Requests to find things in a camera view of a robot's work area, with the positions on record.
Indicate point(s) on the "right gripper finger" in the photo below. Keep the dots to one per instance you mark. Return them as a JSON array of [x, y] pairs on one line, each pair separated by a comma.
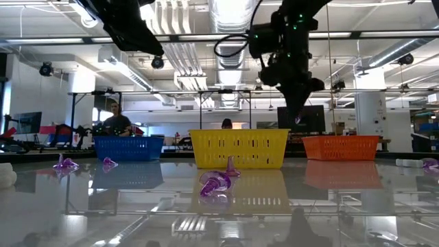
[[303, 99], [291, 99]]

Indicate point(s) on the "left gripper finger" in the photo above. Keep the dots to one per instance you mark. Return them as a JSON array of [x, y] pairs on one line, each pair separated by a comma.
[[144, 44]]

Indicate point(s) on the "purple witch hat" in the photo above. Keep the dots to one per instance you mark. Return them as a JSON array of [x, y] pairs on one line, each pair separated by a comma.
[[60, 163], [214, 183], [71, 163], [232, 168], [109, 162], [297, 120], [430, 163]]

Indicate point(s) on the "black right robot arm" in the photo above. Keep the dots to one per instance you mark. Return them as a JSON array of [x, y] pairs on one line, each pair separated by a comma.
[[298, 34]]

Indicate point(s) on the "dark monitor on arm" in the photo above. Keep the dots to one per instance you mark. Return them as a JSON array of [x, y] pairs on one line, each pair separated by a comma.
[[27, 123]]

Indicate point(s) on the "black monitor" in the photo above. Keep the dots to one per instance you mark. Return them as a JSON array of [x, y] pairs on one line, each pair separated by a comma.
[[315, 120]]

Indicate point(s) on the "white ceiling pipes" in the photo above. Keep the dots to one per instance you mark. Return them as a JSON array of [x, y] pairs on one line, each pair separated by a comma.
[[185, 61]]

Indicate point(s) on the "horizontal overhead beam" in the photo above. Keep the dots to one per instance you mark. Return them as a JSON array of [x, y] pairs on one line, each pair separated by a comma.
[[192, 37]]

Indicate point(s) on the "orange plastic basket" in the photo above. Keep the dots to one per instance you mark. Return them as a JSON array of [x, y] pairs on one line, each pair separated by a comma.
[[341, 147]]

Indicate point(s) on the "white round column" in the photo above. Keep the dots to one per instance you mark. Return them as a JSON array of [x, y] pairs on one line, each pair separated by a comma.
[[370, 109]]

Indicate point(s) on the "person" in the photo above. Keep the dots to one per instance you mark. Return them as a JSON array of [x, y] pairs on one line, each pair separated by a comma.
[[226, 124], [116, 125]]

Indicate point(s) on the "yellow plastic basket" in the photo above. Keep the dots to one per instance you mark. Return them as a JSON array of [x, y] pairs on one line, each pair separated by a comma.
[[240, 161]]

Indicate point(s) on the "blue plastic basket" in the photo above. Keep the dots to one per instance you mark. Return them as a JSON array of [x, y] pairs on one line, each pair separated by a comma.
[[128, 149]]

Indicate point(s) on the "red and black robot equipment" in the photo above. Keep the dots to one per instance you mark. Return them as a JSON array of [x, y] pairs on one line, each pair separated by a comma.
[[58, 132]]

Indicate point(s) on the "black office chair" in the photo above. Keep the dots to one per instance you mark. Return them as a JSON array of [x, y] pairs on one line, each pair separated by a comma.
[[420, 142]]

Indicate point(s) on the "white rectangular duct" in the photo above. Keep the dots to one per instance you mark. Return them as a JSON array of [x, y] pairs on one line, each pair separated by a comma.
[[127, 72]]

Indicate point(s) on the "silver ribbed ventilation duct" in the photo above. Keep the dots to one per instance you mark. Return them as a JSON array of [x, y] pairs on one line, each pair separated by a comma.
[[233, 61]]

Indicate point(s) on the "black metal rack frame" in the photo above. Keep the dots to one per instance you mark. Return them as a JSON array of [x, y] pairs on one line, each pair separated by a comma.
[[72, 116]]

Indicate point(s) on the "slanted silver duct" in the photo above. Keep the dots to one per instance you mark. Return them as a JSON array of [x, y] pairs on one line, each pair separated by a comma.
[[394, 51]]

